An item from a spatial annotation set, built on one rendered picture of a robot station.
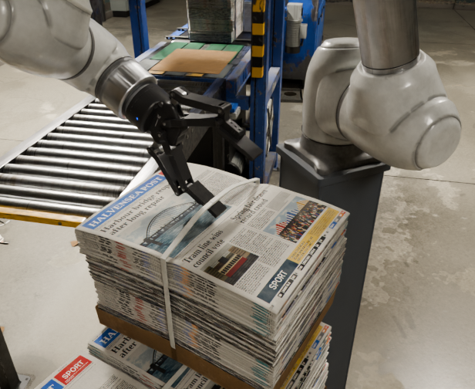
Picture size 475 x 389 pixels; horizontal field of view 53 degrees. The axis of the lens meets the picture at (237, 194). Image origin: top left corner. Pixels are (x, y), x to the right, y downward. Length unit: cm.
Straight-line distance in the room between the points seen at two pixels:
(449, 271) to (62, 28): 220
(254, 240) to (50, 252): 198
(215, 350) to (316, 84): 60
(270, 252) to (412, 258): 189
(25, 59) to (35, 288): 185
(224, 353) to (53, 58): 50
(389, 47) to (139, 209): 51
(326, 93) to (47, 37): 59
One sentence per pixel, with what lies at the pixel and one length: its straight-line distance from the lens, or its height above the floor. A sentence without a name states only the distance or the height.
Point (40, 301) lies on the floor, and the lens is 237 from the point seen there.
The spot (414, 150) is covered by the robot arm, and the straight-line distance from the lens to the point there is 89.
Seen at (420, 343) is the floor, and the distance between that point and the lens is 216.
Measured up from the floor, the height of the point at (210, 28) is 88.
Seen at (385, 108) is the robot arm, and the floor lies 121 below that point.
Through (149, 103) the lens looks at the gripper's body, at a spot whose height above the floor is 125.
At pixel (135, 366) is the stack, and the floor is 83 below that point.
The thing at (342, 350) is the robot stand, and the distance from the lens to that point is 155.
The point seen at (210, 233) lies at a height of 107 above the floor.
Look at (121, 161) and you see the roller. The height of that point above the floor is 79.
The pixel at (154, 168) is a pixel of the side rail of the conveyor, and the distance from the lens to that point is 155.
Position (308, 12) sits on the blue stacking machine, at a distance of 466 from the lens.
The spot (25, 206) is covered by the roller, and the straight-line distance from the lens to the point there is 147.
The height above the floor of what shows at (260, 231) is 106.
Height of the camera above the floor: 151
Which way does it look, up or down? 31 degrees down
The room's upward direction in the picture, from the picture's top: straight up
